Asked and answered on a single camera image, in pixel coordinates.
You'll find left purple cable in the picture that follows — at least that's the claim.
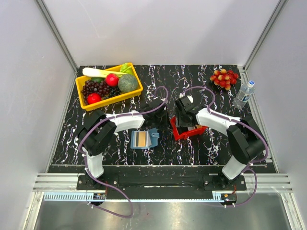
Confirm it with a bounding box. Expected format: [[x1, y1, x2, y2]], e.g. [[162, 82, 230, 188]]
[[78, 86, 169, 219]]

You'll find red apple lower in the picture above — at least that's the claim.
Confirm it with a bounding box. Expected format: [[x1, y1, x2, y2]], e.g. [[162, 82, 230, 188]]
[[86, 93, 101, 104]]

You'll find purple grape bunch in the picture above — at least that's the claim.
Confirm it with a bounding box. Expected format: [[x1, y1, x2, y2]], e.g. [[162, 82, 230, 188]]
[[81, 80, 110, 98]]

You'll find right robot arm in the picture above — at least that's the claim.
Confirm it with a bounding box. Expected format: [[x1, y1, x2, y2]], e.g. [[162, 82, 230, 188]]
[[175, 96, 268, 190]]

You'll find red apple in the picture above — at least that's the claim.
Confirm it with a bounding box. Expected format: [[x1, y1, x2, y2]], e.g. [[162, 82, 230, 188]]
[[86, 93, 101, 104], [105, 73, 119, 87]]

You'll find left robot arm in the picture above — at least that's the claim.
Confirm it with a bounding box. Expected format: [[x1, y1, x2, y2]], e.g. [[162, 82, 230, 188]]
[[77, 99, 167, 189]]

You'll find purple cable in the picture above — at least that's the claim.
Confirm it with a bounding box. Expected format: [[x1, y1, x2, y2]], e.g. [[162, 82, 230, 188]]
[[78, 86, 169, 219], [181, 86, 269, 208]]

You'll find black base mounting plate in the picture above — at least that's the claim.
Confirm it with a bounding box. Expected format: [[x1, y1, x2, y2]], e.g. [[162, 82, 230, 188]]
[[76, 165, 248, 192]]

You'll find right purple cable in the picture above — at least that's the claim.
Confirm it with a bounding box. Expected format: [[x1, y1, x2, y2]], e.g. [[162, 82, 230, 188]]
[[181, 86, 269, 208]]

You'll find red plastic bin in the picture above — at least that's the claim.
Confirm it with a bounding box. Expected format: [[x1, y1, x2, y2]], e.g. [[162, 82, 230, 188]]
[[170, 116, 208, 140]]

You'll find clear water bottle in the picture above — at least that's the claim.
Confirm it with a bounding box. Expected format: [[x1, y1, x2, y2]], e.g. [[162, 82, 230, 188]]
[[233, 80, 255, 110]]

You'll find blue card holder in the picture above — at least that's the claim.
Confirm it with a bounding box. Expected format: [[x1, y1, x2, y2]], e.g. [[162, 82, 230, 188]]
[[130, 128, 160, 149]]

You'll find green cantaloupe melon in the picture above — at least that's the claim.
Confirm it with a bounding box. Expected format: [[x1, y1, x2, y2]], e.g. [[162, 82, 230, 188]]
[[118, 74, 138, 93]]

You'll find white green leek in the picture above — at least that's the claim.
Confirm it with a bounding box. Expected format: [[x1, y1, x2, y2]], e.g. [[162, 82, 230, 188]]
[[82, 63, 134, 78]]

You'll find green lime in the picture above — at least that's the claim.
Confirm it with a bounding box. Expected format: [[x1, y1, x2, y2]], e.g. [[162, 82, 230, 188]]
[[91, 77, 104, 83]]

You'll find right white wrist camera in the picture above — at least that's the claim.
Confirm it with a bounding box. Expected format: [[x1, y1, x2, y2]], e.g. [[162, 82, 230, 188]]
[[188, 95, 193, 103]]

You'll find lychee fruit cluster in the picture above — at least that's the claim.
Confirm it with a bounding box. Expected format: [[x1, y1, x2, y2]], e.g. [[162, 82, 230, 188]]
[[210, 69, 239, 91]]

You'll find red apple upper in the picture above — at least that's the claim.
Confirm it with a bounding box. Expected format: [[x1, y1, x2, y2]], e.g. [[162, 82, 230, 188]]
[[105, 73, 119, 87]]

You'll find dark blue grape bunch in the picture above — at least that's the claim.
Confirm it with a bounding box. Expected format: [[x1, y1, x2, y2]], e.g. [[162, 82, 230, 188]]
[[108, 86, 121, 98]]

